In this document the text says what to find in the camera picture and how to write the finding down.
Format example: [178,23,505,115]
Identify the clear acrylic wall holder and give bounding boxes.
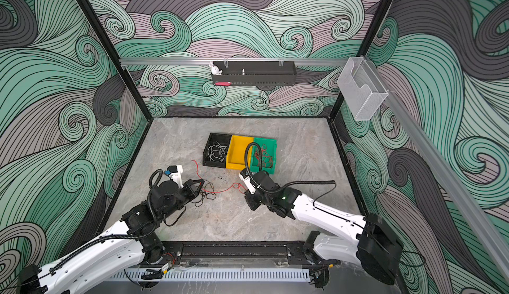
[337,57,388,121]

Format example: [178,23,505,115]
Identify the white rabbit figurine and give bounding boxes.
[209,62,222,75]

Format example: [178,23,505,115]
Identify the white cable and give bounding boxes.
[206,140,228,162]

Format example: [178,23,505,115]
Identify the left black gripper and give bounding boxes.
[160,177,204,222]

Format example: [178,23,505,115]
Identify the yellow plastic bin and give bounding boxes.
[226,135,254,171]

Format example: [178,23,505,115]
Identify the white slotted cable duct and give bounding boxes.
[107,268,311,283]

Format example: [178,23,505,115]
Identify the green plastic bin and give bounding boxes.
[250,137,277,174]

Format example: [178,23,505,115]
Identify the red cables in green bin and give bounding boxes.
[254,144,274,168]

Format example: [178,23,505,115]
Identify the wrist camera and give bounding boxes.
[164,165,183,188]
[239,169,256,195]

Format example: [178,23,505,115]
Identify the black plastic bin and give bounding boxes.
[202,132,232,168]

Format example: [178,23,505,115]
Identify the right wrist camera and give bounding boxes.
[239,169,256,195]

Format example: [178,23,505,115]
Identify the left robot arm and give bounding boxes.
[15,167,205,293]

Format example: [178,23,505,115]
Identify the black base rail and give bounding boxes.
[163,241,313,262]

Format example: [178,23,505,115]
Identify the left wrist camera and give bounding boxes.
[164,165,183,188]

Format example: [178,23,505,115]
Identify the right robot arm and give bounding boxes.
[239,164,404,288]

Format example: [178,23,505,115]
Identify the black wall shelf tray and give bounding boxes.
[211,60,297,89]

